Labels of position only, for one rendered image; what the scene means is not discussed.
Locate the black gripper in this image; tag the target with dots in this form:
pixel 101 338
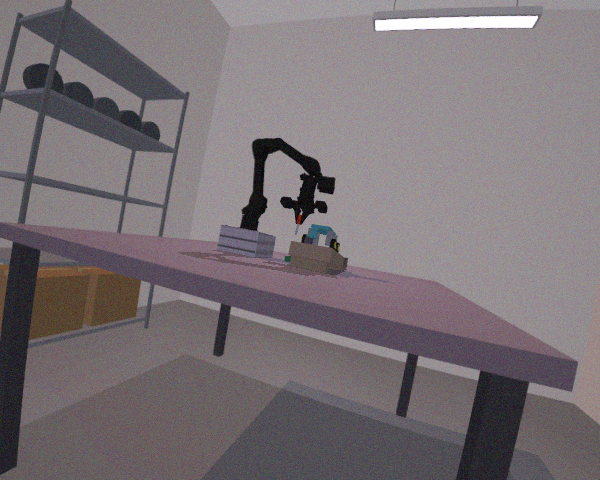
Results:
pixel 304 200

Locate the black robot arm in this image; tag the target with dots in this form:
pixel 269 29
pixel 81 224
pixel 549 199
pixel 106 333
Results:
pixel 257 202

